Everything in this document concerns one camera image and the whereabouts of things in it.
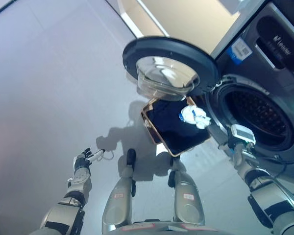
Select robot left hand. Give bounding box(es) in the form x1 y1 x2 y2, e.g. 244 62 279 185
73 147 106 170

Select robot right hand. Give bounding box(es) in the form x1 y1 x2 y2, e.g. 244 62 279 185
226 123 257 149

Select white cloth with blue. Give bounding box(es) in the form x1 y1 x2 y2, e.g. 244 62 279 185
178 105 211 130

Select grey front-load washing machine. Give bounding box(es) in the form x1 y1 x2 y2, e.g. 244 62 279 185
203 2 294 165

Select dark navy clothes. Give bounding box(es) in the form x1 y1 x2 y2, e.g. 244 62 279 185
147 99 210 155

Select tan laundry basket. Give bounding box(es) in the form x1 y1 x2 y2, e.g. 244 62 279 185
141 95 212 157

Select silver robot right leg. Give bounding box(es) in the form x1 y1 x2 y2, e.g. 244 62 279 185
168 156 206 231

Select blue white QR sticker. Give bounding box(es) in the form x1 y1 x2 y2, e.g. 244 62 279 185
226 36 254 65

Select grey robot torso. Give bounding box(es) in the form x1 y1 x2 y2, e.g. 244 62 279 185
29 219 223 235

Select round glass washer door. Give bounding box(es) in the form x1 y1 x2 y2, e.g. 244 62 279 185
122 36 219 101

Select white counter cabinet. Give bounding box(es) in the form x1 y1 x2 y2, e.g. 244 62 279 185
117 0 241 53

